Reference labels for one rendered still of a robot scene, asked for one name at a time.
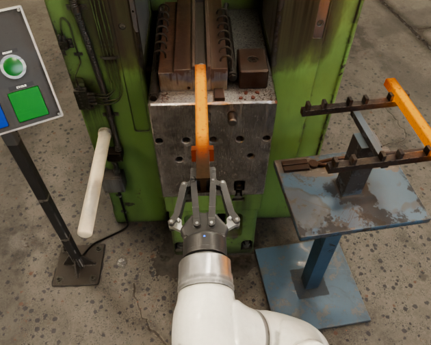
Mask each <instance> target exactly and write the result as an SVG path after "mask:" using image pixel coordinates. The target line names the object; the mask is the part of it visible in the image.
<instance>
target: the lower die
mask: <svg viewBox="0 0 431 345"><path fill-rule="evenodd" d="M165 4H167V5H168V6H169V7H170V11H168V8H167V7H166V6H164V10H165V11H167V12H168V13H169V15H170V18H168V15H167V14H166V13H165V12H164V18H166V19H168V22H169V26H167V22H166V21H165V20H163V25H165V26H166V27H167V28H168V33H166V28H164V27H162V33H165V34H166V35H167V37H168V41H167V42H166V37H165V36H164V35H161V41H164V42H165V43H166V44H167V49H165V45H164V44H163V43H161V48H160V49H162V50H164V51H165V52H166V57H167V58H164V53H163V52H161V51H160V56H159V70H158V75H159V86H160V91H188V89H187V87H188V86H189V87H190V89H189V90H195V0H177V2H165ZM221 7H222V0H205V21H206V39H207V70H206V78H207V90H214V88H223V89H225V90H227V79H228V65H227V58H226V57H224V58H222V61H221V62H220V57H221V56H223V55H226V48H224V49H222V50H221V53H219V49H220V48H221V47H223V46H226V43H225V40H222V41H221V42H220V44H218V41H219V39H221V38H225V36H224V32H221V33H220V36H218V32H219V31H220V30H223V29H224V24H221V25H220V26H219V28H217V26H218V24H219V23H221V22H223V17H220V18H219V19H218V21H217V20H216V19H217V17H218V16H219V15H222V10H220V11H219V12H218V14H216V11H217V9H219V8H221Z"/></svg>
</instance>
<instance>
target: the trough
mask: <svg viewBox="0 0 431 345"><path fill-rule="evenodd" d="M200 63H202V64H206V70H207V39H206V21H205V0H195V64H200Z"/></svg>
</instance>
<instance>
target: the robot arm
mask: <svg viewBox="0 0 431 345"><path fill-rule="evenodd" d="M209 169H210V179H209V180H207V187H210V189H209V212H206V213H201V212H199V205H198V190H197V188H199V187H200V181H199V180H196V168H191V169H190V180H189V181H188V182H185V181H183V182H182V183H181V186H180V189H179V194H178V197H177V202H176V205H175V209H174V213H173V215H172V216H171V218H170V219H169V221H168V225H169V230H170V231H178V232H179V233H181V237H182V238H183V258H182V260H181V261H180V262H179V281H178V288H177V292H178V298H177V305H176V307H175V309H174V313H173V319H172V345H329V344H328V342H327V340H326V338H325V337H324V336H323V335H322V333H321V332H320V331H318V330H317V329H316V328H315V327H314V326H312V325H311V324H309V323H308V322H305V321H303V320H301V319H298V318H294V317H292V316H288V315H285V314H281V313H277V312H274V311H268V310H257V309H252V308H249V307H247V306H246V305H244V304H243V303H242V302H240V301H239V300H235V295H234V290H235V288H234V285H233V274H232V270H231V260H230V259H229V258H228V257H227V248H226V237H227V235H228V231H230V230H231V229H233V228H234V229H238V228H239V225H240V218H239V216H238V215H237V214H236V213H235V211H234V209H233V204H232V202H231V198H230V195H229V192H228V188H227V185H226V182H225V181H224V180H221V181H218V180H217V179H216V168H215V167H210V162H209ZM216 190H219V191H220V194H221V197H222V202H223V204H224V208H225V212H226V216H227V219H226V223H227V224H225V223H224V222H223V221H222V220H221V219H220V218H219V216H218V215H216ZM188 191H191V194H192V211H193V215H191V216H190V218H189V219H188V220H187V222H186V223H185V224H184V225H183V226H182V220H181V219H182V215H183V210H184V207H185V201H186V198H187V192H188Z"/></svg>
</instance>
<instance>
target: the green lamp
mask: <svg viewBox="0 0 431 345"><path fill-rule="evenodd" d="M3 69H4V71H5V72H6V73H7V74H9V75H11V76H18V75H20V74H21V73H22V72H23V64H22V62H21V61H20V60H19V59H17V58H15V57H9V58H8V59H6V60H5V61H4V63H3Z"/></svg>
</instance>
